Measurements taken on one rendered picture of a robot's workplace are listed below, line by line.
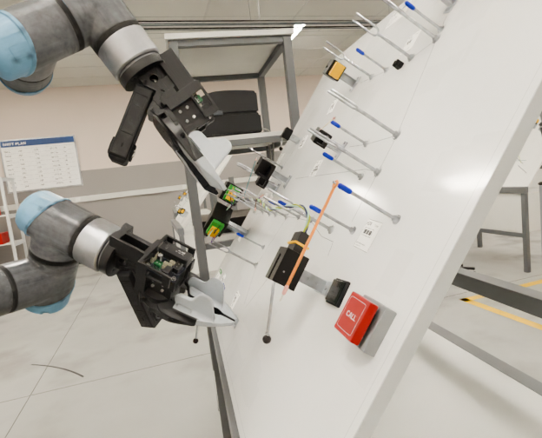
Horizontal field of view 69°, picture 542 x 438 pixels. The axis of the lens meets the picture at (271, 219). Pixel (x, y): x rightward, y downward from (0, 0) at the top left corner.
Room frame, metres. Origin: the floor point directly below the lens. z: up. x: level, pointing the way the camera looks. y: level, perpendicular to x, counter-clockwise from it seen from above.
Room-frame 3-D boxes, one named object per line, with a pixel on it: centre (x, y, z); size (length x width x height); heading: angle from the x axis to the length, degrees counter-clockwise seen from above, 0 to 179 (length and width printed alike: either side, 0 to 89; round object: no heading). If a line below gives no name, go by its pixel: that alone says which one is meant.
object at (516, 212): (4.52, -2.68, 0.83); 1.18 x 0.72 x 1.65; 17
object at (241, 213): (1.82, 0.18, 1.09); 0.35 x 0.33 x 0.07; 12
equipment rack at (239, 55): (1.89, 0.13, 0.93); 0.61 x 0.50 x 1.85; 12
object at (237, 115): (1.78, 0.16, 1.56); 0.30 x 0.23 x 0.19; 103
